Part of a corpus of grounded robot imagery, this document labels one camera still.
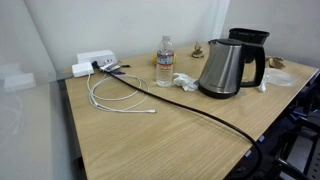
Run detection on crumpled white tissue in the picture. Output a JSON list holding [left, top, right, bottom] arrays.
[[173, 73, 198, 92]]

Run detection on clear plastic water bottle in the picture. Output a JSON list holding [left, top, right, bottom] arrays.
[[156, 36, 174, 87]]

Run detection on stainless steel electric kettle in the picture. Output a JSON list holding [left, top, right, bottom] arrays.
[[198, 39, 265, 99]]

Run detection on white power strip box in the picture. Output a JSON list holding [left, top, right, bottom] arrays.
[[76, 50, 118, 66]]

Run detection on white power adapter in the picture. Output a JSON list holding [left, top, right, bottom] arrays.
[[72, 62, 94, 78]]

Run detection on white tissue by tape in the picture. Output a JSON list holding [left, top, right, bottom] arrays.
[[257, 75, 270, 93]]

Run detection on clear tape roll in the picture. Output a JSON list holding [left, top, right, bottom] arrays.
[[265, 68, 293, 87]]

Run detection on white charger cable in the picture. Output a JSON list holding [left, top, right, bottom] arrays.
[[86, 72, 157, 115]]

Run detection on black power cable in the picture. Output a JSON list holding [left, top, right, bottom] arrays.
[[91, 61, 264, 180]]

